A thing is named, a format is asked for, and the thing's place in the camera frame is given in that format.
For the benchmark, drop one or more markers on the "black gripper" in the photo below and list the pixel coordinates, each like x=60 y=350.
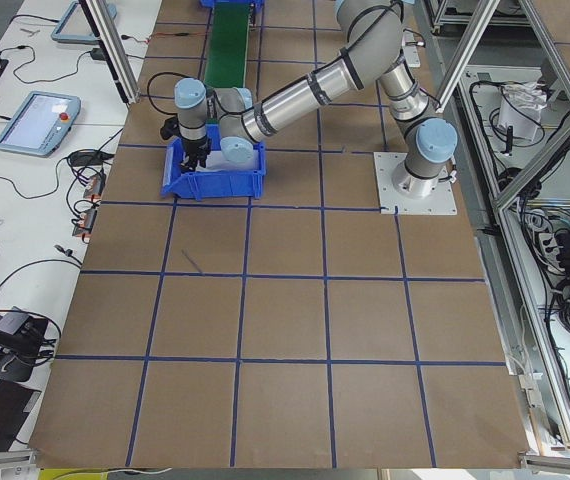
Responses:
x=195 y=146

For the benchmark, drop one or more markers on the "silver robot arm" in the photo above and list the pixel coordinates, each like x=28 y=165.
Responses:
x=373 y=53

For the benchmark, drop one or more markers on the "blue plastic bin with foam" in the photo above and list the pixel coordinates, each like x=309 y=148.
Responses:
x=220 y=179

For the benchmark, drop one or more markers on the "green conveyor belt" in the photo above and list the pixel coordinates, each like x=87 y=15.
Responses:
x=228 y=46

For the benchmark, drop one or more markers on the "near teach pendant tablet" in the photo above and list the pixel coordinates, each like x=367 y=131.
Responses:
x=40 y=124

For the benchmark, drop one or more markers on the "teach pendant tablet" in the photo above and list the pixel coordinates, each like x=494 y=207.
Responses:
x=73 y=27
x=40 y=124

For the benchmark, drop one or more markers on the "far teach pendant tablet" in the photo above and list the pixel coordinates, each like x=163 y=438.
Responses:
x=73 y=27

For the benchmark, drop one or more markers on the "white paper bag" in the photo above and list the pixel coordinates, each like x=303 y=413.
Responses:
x=521 y=108

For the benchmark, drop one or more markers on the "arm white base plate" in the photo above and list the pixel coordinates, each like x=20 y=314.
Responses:
x=401 y=194

